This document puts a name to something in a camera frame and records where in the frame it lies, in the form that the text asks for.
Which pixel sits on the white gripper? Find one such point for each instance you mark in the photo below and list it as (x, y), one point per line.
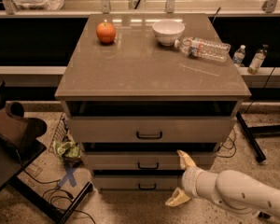
(190, 180)

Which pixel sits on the grey bottom drawer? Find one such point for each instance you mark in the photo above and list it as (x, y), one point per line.
(136, 182)

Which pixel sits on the grey drawer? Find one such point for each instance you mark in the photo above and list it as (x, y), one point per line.
(136, 182)
(153, 129)
(99, 161)

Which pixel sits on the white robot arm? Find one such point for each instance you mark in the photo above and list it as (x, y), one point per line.
(230, 190)

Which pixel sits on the grey middle drawer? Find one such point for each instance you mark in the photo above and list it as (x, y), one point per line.
(99, 161)

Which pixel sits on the grey drawer cabinet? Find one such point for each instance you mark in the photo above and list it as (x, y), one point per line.
(135, 76)

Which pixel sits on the grey top drawer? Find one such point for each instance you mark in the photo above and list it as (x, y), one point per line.
(153, 129)

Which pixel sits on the black stand leg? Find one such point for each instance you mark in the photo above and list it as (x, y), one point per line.
(260, 157)

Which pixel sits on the blue tape cross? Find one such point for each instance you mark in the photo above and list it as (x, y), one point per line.
(69, 176)

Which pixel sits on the green crumpled bag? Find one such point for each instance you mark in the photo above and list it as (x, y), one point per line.
(67, 151)

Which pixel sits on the clear plastic water bottle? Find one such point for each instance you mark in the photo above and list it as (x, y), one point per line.
(200, 48)

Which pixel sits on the small yellowish bottle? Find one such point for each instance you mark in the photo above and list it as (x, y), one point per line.
(258, 59)

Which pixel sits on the small water bottle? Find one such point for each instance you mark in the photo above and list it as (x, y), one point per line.
(239, 55)

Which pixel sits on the white bowl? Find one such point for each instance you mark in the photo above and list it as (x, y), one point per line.
(168, 31)

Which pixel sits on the red apple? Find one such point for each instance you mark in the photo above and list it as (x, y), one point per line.
(106, 32)

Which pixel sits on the black table left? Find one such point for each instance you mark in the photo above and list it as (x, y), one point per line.
(10, 168)

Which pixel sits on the brown curved object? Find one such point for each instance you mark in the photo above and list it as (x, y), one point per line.
(17, 131)

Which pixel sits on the wire basket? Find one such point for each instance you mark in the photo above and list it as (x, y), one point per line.
(60, 132)

